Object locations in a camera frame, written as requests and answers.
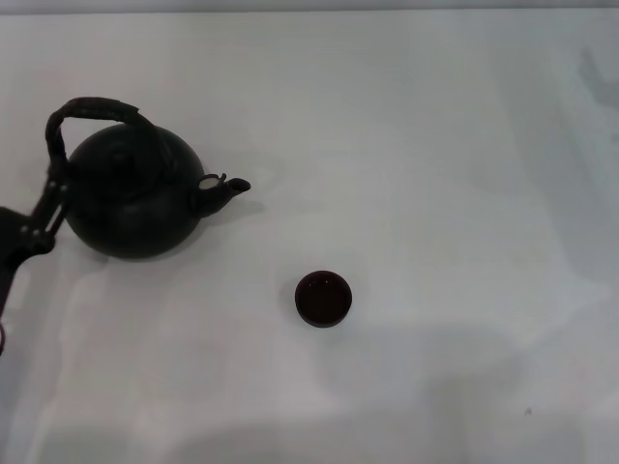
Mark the small dark brown teacup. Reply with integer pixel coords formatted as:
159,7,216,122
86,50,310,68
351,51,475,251
294,270,353,328

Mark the black round teapot with handle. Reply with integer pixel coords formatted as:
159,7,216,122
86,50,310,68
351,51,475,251
44,97,252,262

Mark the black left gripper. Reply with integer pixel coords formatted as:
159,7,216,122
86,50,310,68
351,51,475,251
0,161,73,318

